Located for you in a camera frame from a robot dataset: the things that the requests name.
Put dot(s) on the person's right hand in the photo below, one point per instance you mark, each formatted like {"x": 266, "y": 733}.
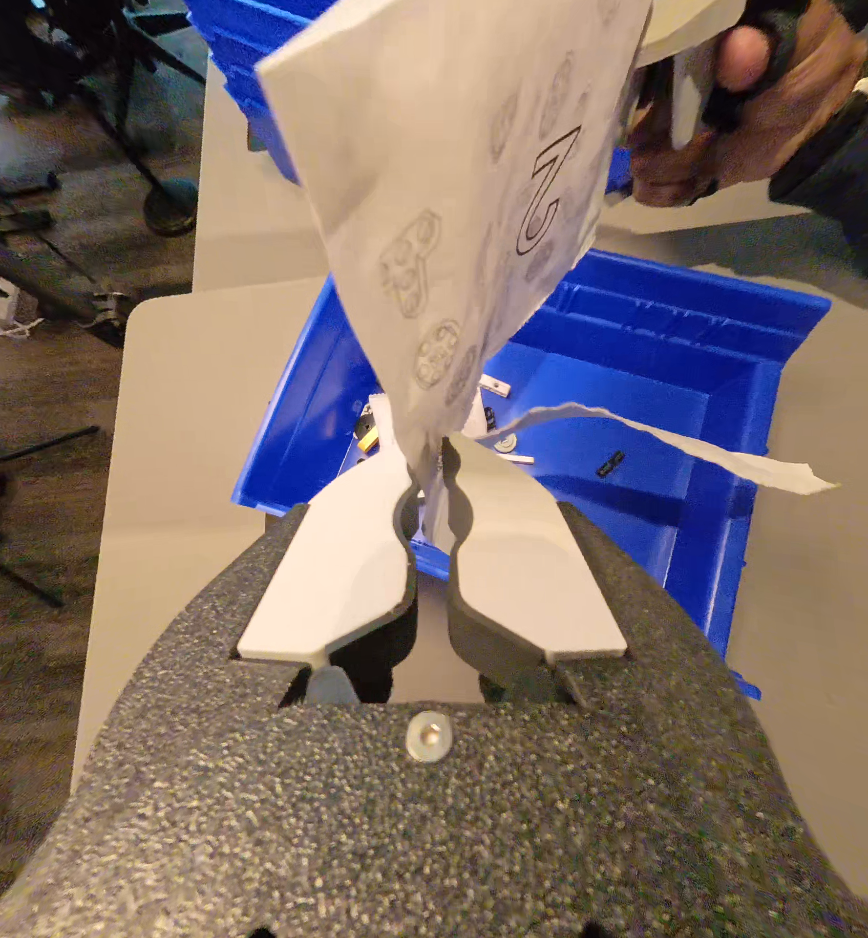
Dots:
{"x": 807, "y": 110}

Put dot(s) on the pile of loose lego pieces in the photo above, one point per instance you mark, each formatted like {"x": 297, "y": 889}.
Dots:
{"x": 496, "y": 385}

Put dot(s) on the large white paper bag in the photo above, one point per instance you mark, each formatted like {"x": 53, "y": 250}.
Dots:
{"x": 441, "y": 146}

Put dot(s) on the black round stand base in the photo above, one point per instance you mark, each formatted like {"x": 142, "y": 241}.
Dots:
{"x": 170, "y": 209}

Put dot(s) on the person's right forearm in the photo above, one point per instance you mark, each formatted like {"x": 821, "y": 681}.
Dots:
{"x": 844, "y": 168}

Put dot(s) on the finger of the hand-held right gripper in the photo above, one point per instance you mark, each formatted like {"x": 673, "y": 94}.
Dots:
{"x": 686, "y": 29}

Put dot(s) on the stacked blue plastic bins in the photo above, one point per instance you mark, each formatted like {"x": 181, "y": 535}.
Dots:
{"x": 258, "y": 58}

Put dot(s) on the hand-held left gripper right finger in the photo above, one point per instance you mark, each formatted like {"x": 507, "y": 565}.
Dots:
{"x": 529, "y": 579}

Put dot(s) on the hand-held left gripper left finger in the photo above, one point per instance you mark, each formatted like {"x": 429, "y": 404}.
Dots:
{"x": 331, "y": 579}

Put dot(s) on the blue plastic bin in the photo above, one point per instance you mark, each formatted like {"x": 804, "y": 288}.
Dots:
{"x": 624, "y": 366}

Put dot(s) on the torn white paper strip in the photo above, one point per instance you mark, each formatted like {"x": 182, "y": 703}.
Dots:
{"x": 771, "y": 470}

